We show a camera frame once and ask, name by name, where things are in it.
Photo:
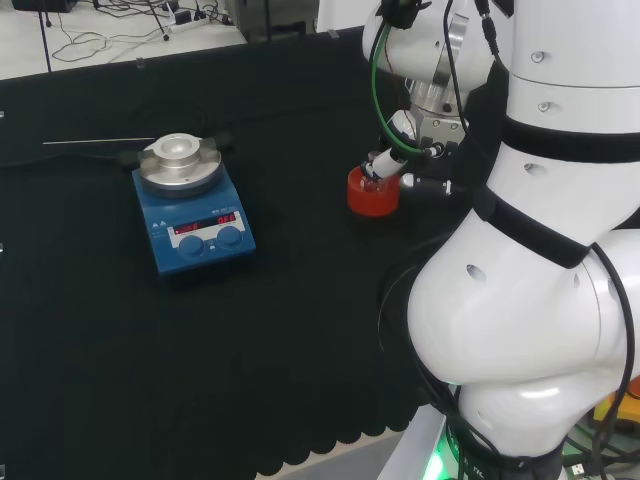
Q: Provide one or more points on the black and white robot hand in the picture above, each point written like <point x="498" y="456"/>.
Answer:
<point x="440" y="132"/>

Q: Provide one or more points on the clear round-bottom flask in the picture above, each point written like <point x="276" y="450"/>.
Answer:
<point x="375" y="186"/>

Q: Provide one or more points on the dark grey equipment case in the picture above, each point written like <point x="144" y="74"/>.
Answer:
<point x="275" y="20"/>

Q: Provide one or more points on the black bench cloth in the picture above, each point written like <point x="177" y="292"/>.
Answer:
<point x="300" y="325"/>

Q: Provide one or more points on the heater with blue base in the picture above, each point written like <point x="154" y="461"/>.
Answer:
<point x="200" y="252"/>

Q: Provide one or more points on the white power strip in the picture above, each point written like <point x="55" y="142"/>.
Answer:
<point x="184" y="20"/>

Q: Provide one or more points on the yellow stop button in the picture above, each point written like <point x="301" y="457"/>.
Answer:
<point x="607" y="407"/>

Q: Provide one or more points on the steel temperature probe rod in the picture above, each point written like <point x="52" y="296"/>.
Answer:
<point x="100" y="141"/>

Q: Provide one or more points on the black equipment box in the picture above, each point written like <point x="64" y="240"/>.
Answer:
<point x="45" y="5"/>

